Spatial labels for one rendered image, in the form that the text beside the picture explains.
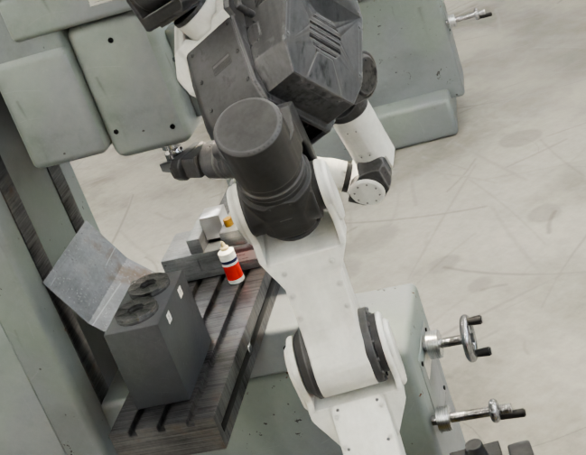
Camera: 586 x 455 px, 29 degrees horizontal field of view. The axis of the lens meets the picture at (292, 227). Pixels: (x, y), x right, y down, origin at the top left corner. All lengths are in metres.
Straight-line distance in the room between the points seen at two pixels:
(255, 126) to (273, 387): 1.08
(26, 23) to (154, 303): 0.66
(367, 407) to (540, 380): 1.60
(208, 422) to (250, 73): 0.71
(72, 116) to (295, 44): 0.76
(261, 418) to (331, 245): 0.90
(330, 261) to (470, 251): 2.54
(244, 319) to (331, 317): 0.55
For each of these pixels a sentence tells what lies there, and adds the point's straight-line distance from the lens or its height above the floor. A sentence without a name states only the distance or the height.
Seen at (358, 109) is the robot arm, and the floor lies 1.32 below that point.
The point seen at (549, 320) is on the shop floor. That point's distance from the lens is 3.95.
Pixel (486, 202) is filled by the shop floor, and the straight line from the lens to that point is 4.85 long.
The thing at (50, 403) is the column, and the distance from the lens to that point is 2.83.
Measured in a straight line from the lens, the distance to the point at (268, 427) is 2.80.
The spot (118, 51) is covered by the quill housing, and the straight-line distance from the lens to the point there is 2.48.
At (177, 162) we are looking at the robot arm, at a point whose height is 1.26.
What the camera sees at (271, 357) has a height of 0.78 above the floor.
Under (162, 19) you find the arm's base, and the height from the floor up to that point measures 1.67.
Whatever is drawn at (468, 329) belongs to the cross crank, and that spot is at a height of 0.67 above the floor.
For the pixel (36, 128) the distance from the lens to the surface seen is 2.59.
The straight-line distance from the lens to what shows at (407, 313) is 2.75.
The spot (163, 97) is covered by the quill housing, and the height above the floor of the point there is 1.43.
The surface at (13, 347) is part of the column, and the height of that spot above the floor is 0.97.
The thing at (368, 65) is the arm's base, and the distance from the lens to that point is 2.27.
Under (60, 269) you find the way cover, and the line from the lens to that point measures 2.80.
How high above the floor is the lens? 2.09
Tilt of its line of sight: 24 degrees down
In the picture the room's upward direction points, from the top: 20 degrees counter-clockwise
